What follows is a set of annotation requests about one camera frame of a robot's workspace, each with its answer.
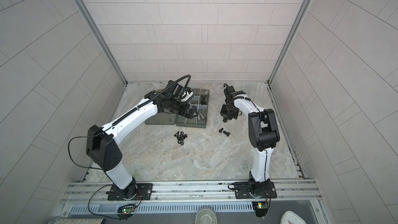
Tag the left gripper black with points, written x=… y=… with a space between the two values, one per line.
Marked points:
x=188 y=115

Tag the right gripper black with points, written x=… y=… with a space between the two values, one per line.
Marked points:
x=224 y=114

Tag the clear green organizer box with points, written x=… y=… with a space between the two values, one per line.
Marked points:
x=173 y=119

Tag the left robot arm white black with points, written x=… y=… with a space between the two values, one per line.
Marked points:
x=103 y=142

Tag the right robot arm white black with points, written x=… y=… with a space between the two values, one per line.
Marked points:
x=263 y=135

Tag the right circuit board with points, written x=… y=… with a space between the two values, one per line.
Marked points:
x=260 y=208

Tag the circuit board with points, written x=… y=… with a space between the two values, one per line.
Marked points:
x=260 y=208
x=126 y=209

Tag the round metal dish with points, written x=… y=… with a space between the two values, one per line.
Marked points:
x=206 y=215

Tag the left circuit board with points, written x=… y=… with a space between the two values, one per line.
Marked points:
x=126 y=209

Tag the white scale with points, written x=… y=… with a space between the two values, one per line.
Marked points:
x=289 y=217

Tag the glittery grey roll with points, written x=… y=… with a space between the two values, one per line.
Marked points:
x=77 y=221

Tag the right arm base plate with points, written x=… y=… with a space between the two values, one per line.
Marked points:
x=251 y=190

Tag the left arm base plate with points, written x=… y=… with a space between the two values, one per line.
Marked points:
x=137 y=192

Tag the aluminium mounting rail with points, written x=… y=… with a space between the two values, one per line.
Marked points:
x=196 y=191

